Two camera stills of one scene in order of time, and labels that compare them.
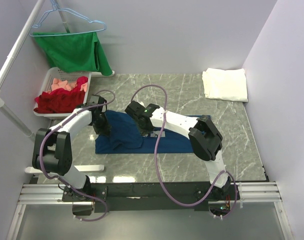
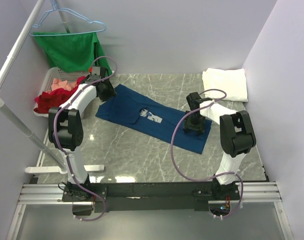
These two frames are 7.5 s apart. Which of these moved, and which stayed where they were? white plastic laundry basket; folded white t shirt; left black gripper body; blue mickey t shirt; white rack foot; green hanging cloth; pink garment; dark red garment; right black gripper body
Moved: left black gripper body; blue mickey t shirt; right black gripper body
Stayed: folded white t shirt; pink garment; green hanging cloth; white rack foot; white plastic laundry basket; dark red garment
